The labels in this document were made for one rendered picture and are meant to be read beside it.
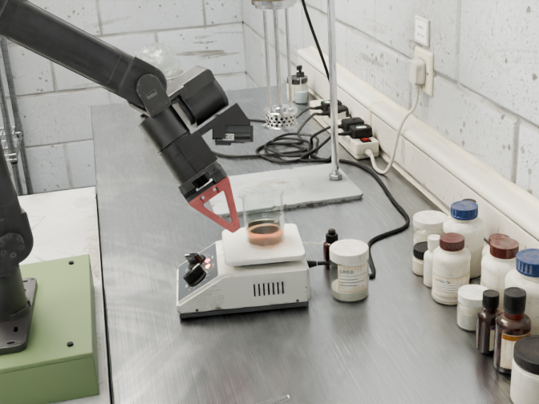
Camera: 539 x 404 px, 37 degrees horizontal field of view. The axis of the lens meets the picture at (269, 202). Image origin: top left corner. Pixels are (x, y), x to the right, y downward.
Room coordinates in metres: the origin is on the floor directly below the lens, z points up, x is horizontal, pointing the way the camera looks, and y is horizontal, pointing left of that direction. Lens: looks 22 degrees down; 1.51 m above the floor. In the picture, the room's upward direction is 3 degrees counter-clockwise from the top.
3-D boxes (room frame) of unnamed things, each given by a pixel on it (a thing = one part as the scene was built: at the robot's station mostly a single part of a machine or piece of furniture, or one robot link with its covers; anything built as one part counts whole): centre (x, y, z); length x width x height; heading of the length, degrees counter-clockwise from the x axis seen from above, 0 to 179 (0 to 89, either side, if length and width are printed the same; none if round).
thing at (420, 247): (1.16, -0.25, 0.92); 0.04 x 0.04 x 0.04
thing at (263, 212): (1.12, 0.01, 1.03); 0.07 x 0.06 x 0.08; 109
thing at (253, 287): (1.12, 0.04, 0.94); 0.22 x 0.13 x 0.08; 94
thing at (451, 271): (1.07, -0.26, 0.95); 0.06 x 0.06 x 0.10
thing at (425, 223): (1.23, -0.27, 0.93); 0.06 x 0.06 x 0.07
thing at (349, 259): (1.10, -0.12, 0.94); 0.06 x 0.06 x 0.08
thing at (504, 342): (0.88, -0.30, 0.95); 0.04 x 0.04 x 0.11
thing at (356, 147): (1.91, -0.19, 0.92); 0.40 x 0.06 x 0.04; 11
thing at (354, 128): (1.76, -0.21, 0.95); 0.07 x 0.04 x 0.02; 101
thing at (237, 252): (1.12, 0.01, 0.98); 0.12 x 0.12 x 0.01; 4
